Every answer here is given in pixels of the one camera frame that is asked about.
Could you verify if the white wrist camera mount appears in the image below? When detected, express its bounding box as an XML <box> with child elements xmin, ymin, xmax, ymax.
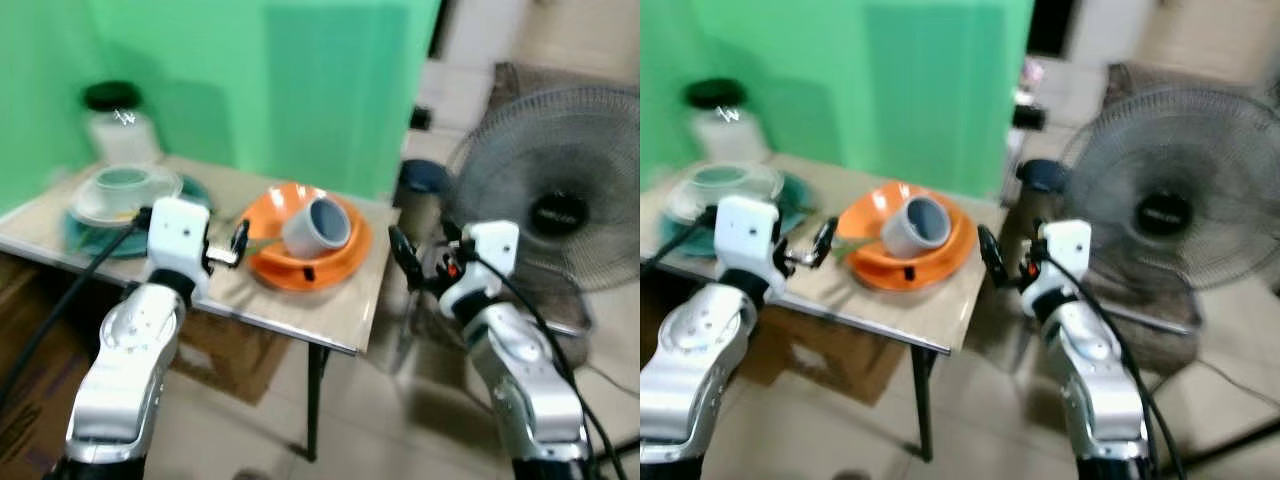
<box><xmin>714</xmin><ymin>195</ymin><xmax>784</xmax><ymax>301</ymax></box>
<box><xmin>438</xmin><ymin>221</ymin><xmax>521</xmax><ymax>313</ymax></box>
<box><xmin>1020</xmin><ymin>219</ymin><xmax>1093</xmax><ymax>317</ymax></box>
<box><xmin>146</xmin><ymin>197</ymin><xmax>212</xmax><ymax>301</ymax></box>

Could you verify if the grey bin with dark lid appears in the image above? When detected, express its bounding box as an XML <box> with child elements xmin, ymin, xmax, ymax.
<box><xmin>394</xmin><ymin>158</ymin><xmax>453</xmax><ymax>241</ymax></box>
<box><xmin>1014</xmin><ymin>157</ymin><xmax>1069</xmax><ymax>243</ymax></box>

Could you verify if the black standing fan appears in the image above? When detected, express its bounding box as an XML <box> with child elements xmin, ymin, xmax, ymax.
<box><xmin>1058</xmin><ymin>84</ymin><xmax>1280</xmax><ymax>341</ymax></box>
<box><xmin>444</xmin><ymin>84</ymin><xmax>641</xmax><ymax>341</ymax></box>

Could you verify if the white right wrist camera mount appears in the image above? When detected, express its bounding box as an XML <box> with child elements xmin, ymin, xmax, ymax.
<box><xmin>1020</xmin><ymin>219</ymin><xmax>1093</xmax><ymax>317</ymax></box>
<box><xmin>438</xmin><ymin>221</ymin><xmax>521</xmax><ymax>313</ymax></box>

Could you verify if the clear glass bowl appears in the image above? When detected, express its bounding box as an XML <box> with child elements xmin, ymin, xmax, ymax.
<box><xmin>664</xmin><ymin>161</ymin><xmax>787</xmax><ymax>225</ymax></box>
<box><xmin>69</xmin><ymin>164</ymin><xmax>187</xmax><ymax>227</ymax></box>

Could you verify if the beige table with black legs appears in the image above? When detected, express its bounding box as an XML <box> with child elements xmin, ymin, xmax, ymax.
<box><xmin>0</xmin><ymin>153</ymin><xmax>403</xmax><ymax>464</ymax></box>
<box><xmin>640</xmin><ymin>150</ymin><xmax>1007</xmax><ymax>464</ymax></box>

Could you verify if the green backdrop cloth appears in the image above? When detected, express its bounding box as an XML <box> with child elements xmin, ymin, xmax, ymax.
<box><xmin>0</xmin><ymin>0</ymin><xmax>444</xmax><ymax>217</ymax></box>
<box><xmin>640</xmin><ymin>0</ymin><xmax>1037</xmax><ymax>201</ymax></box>

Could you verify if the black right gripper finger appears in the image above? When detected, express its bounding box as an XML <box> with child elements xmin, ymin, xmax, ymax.
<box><xmin>387</xmin><ymin>224</ymin><xmax>424</xmax><ymax>293</ymax></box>
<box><xmin>977</xmin><ymin>223</ymin><xmax>1009</xmax><ymax>281</ymax></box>

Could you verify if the orange plate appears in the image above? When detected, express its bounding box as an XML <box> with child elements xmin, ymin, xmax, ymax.
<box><xmin>837</xmin><ymin>180</ymin><xmax>977</xmax><ymax>294</ymax></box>
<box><xmin>244</xmin><ymin>182</ymin><xmax>375</xmax><ymax>294</ymax></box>

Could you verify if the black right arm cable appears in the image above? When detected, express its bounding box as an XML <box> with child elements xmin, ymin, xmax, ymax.
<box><xmin>470</xmin><ymin>255</ymin><xmax>629</xmax><ymax>480</ymax></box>
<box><xmin>1040</xmin><ymin>252</ymin><xmax>1189</xmax><ymax>480</ymax></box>

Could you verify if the clear jar with black lid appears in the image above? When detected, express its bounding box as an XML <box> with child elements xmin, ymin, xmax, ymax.
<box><xmin>684</xmin><ymin>77</ymin><xmax>772</xmax><ymax>163</ymax></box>
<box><xmin>81</xmin><ymin>80</ymin><xmax>163</xmax><ymax>167</ymax></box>

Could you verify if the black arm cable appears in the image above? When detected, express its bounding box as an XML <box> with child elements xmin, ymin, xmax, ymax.
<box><xmin>0</xmin><ymin>205</ymin><xmax>153</xmax><ymax>413</ymax></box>
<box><xmin>470</xmin><ymin>255</ymin><xmax>629</xmax><ymax>480</ymax></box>
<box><xmin>1040</xmin><ymin>252</ymin><xmax>1189</xmax><ymax>480</ymax></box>
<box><xmin>640</xmin><ymin>205</ymin><xmax>721</xmax><ymax>276</ymax></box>

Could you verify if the teal plate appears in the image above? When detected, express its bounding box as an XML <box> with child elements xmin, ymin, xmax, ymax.
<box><xmin>61</xmin><ymin>174</ymin><xmax>217</xmax><ymax>261</ymax></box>
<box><xmin>655</xmin><ymin>171</ymin><xmax>817</xmax><ymax>261</ymax></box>

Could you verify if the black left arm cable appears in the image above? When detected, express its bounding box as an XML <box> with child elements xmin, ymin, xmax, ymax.
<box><xmin>640</xmin><ymin>205</ymin><xmax>721</xmax><ymax>276</ymax></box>
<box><xmin>0</xmin><ymin>205</ymin><xmax>153</xmax><ymax>413</ymax></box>

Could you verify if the grey cup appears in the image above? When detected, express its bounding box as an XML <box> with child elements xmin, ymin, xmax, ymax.
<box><xmin>281</xmin><ymin>195</ymin><xmax>354</xmax><ymax>262</ymax></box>
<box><xmin>879</xmin><ymin>194</ymin><xmax>952</xmax><ymax>262</ymax></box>

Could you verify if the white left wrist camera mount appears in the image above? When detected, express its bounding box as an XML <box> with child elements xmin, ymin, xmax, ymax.
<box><xmin>714</xmin><ymin>195</ymin><xmax>784</xmax><ymax>301</ymax></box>
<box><xmin>146</xmin><ymin>197</ymin><xmax>212</xmax><ymax>301</ymax></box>

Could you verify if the small brown cardboard box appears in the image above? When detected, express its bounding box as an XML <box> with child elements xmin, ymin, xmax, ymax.
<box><xmin>758</xmin><ymin>300</ymin><xmax>909</xmax><ymax>407</ymax></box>
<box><xmin>168</xmin><ymin>305</ymin><xmax>294</xmax><ymax>407</ymax></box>

